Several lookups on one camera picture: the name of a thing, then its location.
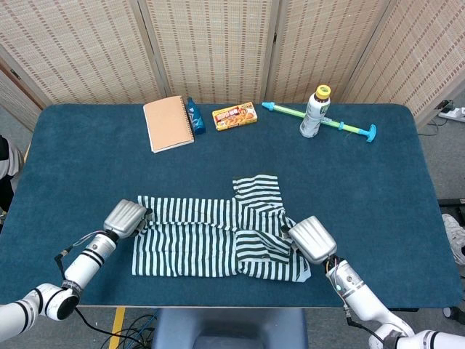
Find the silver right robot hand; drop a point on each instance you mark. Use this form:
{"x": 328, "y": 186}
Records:
{"x": 314, "y": 240}

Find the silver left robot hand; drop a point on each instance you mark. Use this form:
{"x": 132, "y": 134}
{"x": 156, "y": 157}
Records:
{"x": 123, "y": 220}

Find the green white striped T-shirt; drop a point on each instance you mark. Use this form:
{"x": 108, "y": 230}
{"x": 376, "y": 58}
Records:
{"x": 189, "y": 240}

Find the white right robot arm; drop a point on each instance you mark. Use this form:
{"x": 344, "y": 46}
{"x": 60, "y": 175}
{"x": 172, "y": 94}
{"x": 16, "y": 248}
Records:
{"x": 357, "y": 291}

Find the blue robot base seat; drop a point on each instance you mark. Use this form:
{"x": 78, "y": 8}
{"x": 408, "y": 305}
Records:
{"x": 229, "y": 327}

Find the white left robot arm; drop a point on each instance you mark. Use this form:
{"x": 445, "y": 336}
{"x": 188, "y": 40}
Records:
{"x": 83, "y": 267}

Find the blue carpet table cover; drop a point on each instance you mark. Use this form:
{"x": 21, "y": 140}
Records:
{"x": 91, "y": 174}

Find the tan spiral notebook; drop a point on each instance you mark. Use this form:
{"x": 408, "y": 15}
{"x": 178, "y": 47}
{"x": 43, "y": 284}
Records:
{"x": 168, "y": 123}

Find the yellow floor tape strip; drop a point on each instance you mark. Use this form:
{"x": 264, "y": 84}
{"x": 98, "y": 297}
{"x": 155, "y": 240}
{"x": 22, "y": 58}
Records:
{"x": 117, "y": 327}

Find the white bottle yellow cap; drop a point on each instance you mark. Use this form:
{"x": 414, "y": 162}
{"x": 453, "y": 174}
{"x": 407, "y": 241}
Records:
{"x": 313, "y": 116}

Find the small blue bottle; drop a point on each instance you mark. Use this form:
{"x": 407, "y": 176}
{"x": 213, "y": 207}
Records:
{"x": 196, "y": 118}

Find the person in black white clothes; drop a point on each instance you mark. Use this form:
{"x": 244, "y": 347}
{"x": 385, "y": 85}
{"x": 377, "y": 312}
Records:
{"x": 7, "y": 163}

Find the green blue water squirter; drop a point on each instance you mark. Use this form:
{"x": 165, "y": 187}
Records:
{"x": 285, "y": 110}

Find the black metal bar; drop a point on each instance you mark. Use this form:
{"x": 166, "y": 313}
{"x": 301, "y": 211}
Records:
{"x": 452, "y": 202}

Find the yellow curry box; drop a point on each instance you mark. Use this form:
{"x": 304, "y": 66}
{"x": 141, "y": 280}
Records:
{"x": 235, "y": 116}

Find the black caster wheel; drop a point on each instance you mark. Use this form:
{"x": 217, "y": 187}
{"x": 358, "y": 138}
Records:
{"x": 451, "y": 313}

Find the white power strip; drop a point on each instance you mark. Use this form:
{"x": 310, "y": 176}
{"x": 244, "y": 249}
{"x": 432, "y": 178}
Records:
{"x": 454, "y": 113}

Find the bamboo folding screen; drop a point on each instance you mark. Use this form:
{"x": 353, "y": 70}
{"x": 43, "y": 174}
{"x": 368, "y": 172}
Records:
{"x": 218, "y": 47}

